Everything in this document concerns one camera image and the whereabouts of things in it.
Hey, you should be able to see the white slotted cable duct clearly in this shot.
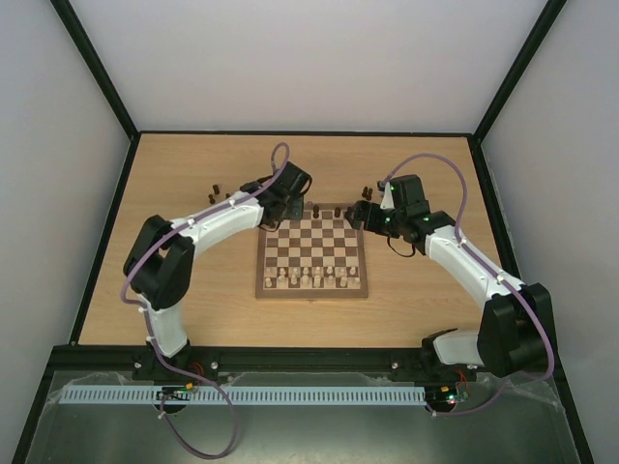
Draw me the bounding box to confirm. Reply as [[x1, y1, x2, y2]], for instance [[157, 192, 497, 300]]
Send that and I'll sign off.
[[59, 385, 426, 406]]

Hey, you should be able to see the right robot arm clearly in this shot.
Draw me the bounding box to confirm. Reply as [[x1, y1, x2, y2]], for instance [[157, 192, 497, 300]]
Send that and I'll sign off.
[[345, 175, 555, 379]]

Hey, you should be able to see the wooden chess board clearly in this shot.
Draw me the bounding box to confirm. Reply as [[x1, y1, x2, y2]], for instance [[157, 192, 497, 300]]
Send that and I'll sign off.
[[255, 202, 368, 301]]

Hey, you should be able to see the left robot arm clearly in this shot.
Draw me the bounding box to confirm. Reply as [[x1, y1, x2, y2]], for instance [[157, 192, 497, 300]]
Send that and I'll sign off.
[[121, 161, 312, 379]]

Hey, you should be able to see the black aluminium frame rail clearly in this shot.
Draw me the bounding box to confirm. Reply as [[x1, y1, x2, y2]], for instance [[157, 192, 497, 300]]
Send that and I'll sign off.
[[45, 345, 477, 386]]

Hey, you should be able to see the purple cable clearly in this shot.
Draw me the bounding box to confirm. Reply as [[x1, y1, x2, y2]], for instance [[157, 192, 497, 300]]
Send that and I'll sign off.
[[376, 152, 555, 419], [119, 142, 241, 458]]

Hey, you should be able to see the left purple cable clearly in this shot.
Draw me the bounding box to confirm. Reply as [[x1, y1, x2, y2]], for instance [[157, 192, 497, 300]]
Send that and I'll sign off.
[[119, 142, 241, 458]]

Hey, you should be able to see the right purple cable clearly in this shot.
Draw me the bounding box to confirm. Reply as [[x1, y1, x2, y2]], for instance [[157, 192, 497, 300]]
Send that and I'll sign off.
[[376, 152, 555, 419]]

